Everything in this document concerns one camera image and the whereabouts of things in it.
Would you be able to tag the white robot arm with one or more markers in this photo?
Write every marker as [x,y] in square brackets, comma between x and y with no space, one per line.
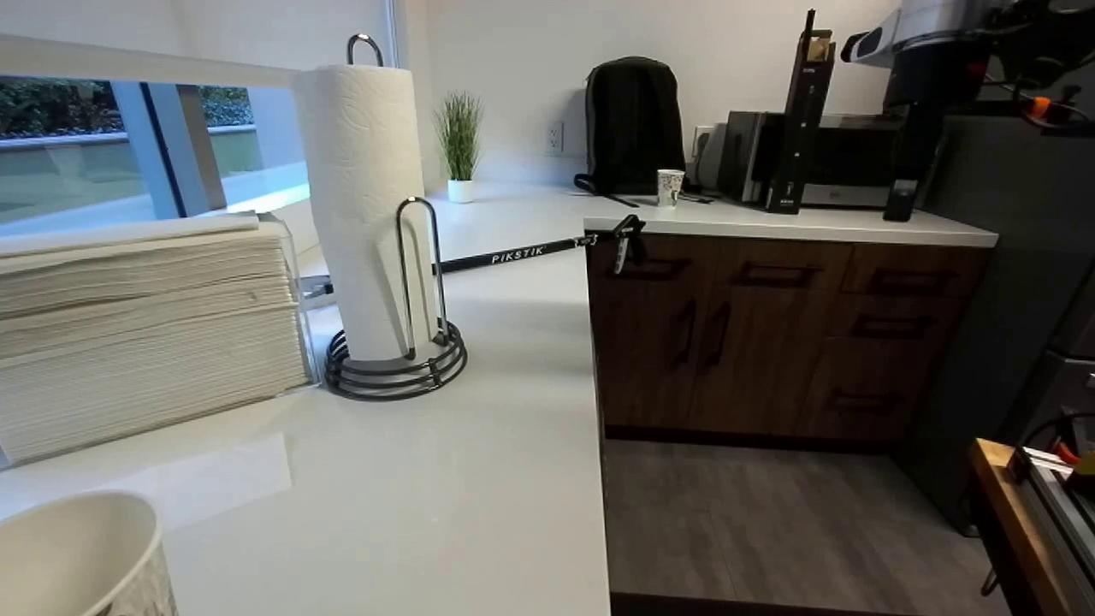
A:
[925,21]

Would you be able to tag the black box appliance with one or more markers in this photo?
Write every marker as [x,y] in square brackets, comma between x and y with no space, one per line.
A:
[755,155]

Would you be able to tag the silver toaster oven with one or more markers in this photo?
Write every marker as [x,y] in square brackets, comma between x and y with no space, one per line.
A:
[851,166]

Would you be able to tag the paper towel roll on holder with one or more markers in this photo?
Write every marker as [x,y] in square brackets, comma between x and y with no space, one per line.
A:
[394,377]

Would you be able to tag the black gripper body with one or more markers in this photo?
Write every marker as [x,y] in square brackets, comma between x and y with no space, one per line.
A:
[920,105]

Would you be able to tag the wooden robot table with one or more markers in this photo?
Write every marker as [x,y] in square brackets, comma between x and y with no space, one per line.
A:
[1011,536]

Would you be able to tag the window with white frame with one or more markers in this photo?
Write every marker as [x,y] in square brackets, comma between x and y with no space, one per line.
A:
[71,158]

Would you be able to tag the black backpack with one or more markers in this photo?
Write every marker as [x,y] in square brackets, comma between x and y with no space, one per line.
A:
[633,125]

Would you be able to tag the small white cup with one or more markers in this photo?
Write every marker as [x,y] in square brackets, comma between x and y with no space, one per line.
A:
[667,185]

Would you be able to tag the tall black slim device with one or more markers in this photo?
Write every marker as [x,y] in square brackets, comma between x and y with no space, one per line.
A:
[799,113]

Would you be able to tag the stack of folded paper towels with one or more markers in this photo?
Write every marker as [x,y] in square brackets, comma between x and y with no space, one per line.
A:
[138,329]

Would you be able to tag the small green potted plant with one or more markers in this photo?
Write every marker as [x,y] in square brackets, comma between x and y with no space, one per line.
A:
[459,139]

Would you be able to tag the white paper cup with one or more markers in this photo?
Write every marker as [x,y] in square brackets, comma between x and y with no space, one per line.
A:
[80,559]

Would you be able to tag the dark grey refrigerator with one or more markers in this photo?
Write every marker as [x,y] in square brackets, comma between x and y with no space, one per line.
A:
[1013,285]

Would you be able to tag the grey countertop appliance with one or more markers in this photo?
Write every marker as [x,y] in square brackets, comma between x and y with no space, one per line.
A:
[712,158]

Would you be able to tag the white paper towel roll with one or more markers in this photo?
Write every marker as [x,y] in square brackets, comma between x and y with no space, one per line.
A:
[362,171]

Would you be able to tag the dark wooden cabinet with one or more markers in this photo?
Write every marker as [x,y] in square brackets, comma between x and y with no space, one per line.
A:
[755,342]

